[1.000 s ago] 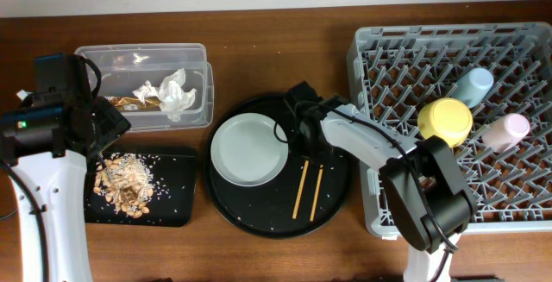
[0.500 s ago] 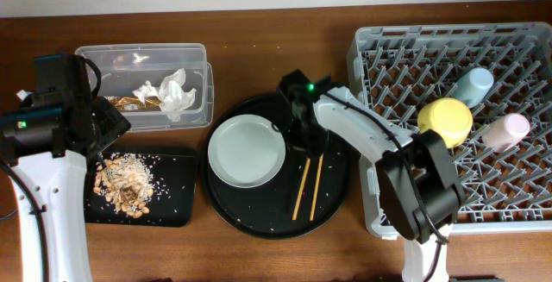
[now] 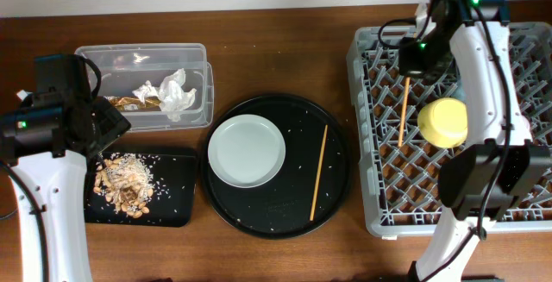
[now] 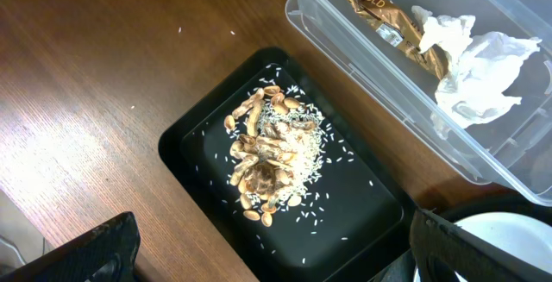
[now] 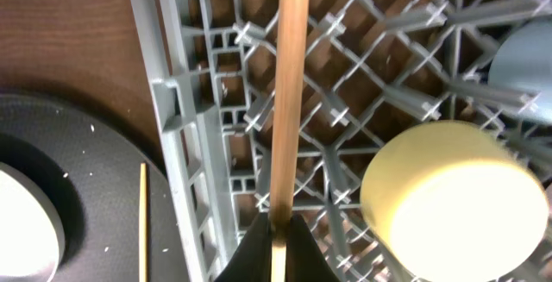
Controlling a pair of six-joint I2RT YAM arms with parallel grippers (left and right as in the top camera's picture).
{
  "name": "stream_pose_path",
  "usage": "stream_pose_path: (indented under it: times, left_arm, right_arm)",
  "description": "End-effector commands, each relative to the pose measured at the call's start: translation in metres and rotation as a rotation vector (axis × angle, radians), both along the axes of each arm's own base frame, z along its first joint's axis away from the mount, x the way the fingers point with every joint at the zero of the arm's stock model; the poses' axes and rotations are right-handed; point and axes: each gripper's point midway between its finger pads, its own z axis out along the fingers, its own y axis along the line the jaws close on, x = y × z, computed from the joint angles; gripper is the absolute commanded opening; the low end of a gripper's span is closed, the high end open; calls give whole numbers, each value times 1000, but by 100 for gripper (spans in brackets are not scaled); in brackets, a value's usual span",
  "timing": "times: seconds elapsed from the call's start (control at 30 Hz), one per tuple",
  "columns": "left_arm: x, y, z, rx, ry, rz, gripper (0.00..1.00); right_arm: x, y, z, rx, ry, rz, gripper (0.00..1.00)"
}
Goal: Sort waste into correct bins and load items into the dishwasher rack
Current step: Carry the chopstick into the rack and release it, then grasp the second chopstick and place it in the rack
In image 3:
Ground peanut and rice scraps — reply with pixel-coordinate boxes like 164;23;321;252
92;153;172;219

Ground black rectangular tray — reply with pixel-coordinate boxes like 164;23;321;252
84;143;198;227

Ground gold snack wrapper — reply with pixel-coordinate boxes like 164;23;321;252
106;97;160;112

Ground large white tissue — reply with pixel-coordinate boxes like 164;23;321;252
132;68;197;122

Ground grey dishwasher rack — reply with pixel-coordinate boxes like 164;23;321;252
347;22;551;239

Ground clear plastic waste bin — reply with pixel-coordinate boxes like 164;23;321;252
75;43;214;132

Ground blue plastic cup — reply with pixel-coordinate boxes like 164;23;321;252
451;78;466;103

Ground wooden chopstick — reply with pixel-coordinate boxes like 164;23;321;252
398;77;411;148
309;125;329;222

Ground round black tray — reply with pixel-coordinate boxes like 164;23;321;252
200;94;352;239

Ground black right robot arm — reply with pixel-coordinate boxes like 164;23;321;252
398;0;551;281

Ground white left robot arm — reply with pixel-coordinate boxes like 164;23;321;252
1;97;130;281

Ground grey round plate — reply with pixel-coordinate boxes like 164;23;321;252
207;114;285;188

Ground yellow plastic bowl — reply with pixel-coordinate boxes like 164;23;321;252
417;97;467;148

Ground pink plastic cup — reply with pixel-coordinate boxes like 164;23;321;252
522;116;531;132

